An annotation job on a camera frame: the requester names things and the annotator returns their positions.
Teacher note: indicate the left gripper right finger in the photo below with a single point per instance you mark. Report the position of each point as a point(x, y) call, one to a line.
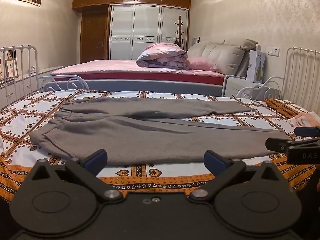
point(224, 171)

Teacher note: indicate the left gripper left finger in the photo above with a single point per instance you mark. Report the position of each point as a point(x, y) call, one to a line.
point(84, 172)

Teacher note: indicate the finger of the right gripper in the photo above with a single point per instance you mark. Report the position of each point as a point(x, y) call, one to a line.
point(285, 146)
point(307, 131)

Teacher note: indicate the grey sweatpants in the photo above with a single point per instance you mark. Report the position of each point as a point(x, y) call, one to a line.
point(149, 131)

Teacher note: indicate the folded peach cloth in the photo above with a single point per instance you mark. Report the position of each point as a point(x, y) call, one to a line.
point(310, 119)

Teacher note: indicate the orange heart patterned bedsheet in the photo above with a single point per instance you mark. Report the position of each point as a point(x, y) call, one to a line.
point(18, 154)

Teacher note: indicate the white nightstand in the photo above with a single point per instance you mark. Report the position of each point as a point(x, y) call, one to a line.
point(239, 87)

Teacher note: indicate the white cardboard box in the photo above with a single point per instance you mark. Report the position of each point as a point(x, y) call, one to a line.
point(255, 70)

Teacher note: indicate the large pink bed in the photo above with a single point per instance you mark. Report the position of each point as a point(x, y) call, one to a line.
point(126, 75)

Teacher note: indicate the beige padded headboard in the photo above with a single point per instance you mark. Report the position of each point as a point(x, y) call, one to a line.
point(231, 56)

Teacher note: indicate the pink pillow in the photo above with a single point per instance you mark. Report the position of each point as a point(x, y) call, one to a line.
point(199, 63)

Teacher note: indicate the folded pink quilt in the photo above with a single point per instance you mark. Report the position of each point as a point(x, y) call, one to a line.
point(163, 55)

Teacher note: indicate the framed picture on cabinet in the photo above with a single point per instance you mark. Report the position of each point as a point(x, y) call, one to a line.
point(11, 68)

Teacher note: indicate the wooden coat rack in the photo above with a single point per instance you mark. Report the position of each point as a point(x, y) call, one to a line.
point(179, 33)

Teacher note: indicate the white sliding wardrobe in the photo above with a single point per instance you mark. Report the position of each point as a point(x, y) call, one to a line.
point(133, 27)

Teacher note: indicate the brown wooden door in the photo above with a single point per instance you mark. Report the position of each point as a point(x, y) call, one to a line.
point(93, 35)

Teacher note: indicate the white metal daybed frame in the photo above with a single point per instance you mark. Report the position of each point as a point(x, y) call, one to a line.
point(300, 83)

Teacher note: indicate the wall power socket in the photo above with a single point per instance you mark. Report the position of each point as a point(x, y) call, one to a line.
point(273, 51)

